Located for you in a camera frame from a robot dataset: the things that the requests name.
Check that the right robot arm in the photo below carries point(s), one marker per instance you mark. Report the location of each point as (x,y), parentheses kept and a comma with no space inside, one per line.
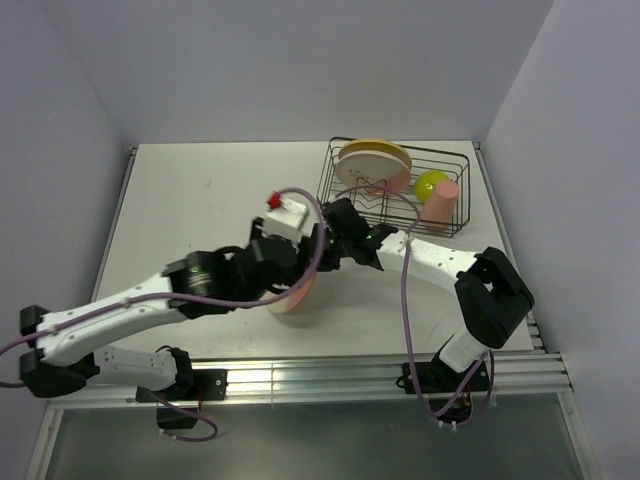
(492,296)

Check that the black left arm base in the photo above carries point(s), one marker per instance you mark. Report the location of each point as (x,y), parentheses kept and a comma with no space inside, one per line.
(210,387)

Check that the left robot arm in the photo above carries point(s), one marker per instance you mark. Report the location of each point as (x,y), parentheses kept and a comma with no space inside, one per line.
(68,349)

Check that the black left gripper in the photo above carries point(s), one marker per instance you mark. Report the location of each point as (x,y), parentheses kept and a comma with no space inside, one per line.
(296,273)

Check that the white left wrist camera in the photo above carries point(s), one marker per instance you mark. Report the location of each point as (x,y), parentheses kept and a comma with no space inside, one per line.
(285,218)

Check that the green ceramic bowl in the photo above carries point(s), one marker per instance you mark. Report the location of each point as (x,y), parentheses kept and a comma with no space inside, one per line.
(425,184)

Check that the pink cream plate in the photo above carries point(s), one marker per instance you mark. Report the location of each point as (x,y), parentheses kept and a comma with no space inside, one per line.
(290,303)
(373,169)

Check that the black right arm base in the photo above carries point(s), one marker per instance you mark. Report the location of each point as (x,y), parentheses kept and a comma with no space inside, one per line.
(434,377)

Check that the yellow cream plate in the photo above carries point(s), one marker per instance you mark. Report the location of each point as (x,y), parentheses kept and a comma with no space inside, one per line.
(377,145)

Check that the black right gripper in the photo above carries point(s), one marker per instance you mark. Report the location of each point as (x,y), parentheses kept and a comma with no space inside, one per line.
(328,264)

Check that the wire dish rack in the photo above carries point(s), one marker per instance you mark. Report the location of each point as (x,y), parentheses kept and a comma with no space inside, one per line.
(377,206)

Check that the pink cup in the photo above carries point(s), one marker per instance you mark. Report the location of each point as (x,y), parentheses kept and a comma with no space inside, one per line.
(440,206)

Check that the aluminium table rail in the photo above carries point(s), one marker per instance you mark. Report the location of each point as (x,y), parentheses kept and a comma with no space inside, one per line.
(369,378)

